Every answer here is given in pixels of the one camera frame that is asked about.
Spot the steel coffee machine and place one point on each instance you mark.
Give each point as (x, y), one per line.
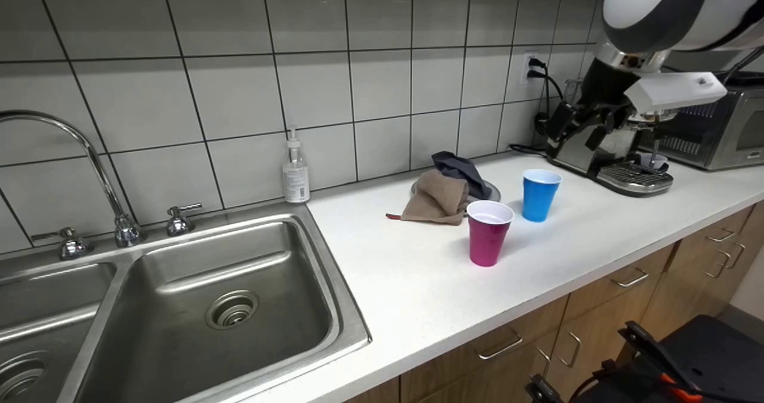
(632, 177)

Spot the white wall socket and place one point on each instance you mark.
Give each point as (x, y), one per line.
(525, 68)

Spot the pink plastic cup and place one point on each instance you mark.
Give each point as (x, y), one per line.
(486, 242)

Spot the clear soap pump bottle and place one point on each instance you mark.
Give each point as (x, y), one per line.
(296, 179)

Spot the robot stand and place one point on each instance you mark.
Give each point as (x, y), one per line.
(722, 355)

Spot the chrome tap lever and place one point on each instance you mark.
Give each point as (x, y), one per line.
(71, 245)
(178, 221)

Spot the dark grey cloth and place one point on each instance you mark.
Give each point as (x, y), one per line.
(462, 167)

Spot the wooden cabinet door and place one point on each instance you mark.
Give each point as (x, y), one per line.
(507, 385)
(603, 337)
(746, 271)
(680, 295)

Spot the small white cup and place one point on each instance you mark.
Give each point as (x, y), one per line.
(655, 162)

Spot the chrome tap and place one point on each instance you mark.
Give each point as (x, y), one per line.
(89, 146)

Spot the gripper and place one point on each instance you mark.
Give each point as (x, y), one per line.
(604, 85)

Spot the blue plastic cup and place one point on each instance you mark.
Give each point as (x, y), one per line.
(539, 200)

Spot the grey plate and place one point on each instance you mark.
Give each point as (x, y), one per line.
(490, 191)

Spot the steel double sink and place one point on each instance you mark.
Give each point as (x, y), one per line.
(197, 307)

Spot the wooden drawer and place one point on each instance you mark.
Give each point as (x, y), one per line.
(692, 242)
(453, 361)
(597, 292)

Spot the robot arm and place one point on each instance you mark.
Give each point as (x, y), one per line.
(662, 3)

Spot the steel toaster oven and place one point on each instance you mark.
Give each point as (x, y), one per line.
(710, 134)

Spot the brown cloth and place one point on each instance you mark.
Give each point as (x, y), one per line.
(439, 199)

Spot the black and orange clamp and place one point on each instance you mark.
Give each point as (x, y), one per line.
(656, 355)

